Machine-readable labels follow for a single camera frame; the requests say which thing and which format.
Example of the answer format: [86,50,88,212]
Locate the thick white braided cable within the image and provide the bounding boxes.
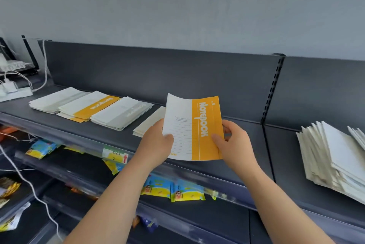
[31,39,49,93]

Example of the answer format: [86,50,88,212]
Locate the white power strip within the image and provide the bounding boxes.
[0,87,34,103]

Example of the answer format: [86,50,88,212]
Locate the clear plastic price rail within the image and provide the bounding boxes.
[0,112,257,210]
[302,209,365,244]

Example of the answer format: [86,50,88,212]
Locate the thin white cable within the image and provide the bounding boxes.
[0,144,62,241]

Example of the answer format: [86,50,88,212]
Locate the person's left hand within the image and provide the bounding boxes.
[136,118,175,170]

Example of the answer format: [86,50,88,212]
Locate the yellow brown snack packet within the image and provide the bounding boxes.
[0,177,22,209]

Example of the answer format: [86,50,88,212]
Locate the dark grey back panel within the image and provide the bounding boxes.
[265,56,365,142]
[44,41,284,123]

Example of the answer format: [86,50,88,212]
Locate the person's right hand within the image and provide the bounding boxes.
[211,120,262,180]

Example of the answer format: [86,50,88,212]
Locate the yellow white price tag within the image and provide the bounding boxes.
[102,147,129,165]

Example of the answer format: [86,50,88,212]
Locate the pile of white notebooks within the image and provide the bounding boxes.
[296,121,365,205]

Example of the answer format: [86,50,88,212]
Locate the slotted dark metal upright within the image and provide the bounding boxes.
[261,53,287,125]

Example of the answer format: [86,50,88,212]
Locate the white charger plug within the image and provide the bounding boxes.
[3,80,18,94]

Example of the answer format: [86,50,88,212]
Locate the person's left forearm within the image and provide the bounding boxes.
[64,157,160,244]

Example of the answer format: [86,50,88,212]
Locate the black router antenna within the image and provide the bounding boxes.
[21,35,40,70]

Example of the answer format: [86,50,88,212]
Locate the white vented device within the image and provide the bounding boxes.
[0,54,26,72]

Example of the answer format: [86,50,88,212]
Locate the white router box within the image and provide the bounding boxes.
[0,37,16,60]

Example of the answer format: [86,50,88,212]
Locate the small grey notebook stack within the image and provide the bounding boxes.
[28,87,90,115]
[90,96,155,132]

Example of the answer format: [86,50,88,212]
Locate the orange white packet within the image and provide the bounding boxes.
[0,126,19,142]

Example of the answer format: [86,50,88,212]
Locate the black router body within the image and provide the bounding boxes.
[0,64,39,77]

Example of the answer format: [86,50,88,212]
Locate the small orange notebook stack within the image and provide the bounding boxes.
[56,90,121,123]
[132,106,167,138]
[162,93,225,161]

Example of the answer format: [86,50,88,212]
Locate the person's right forearm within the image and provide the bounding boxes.
[242,166,336,244]

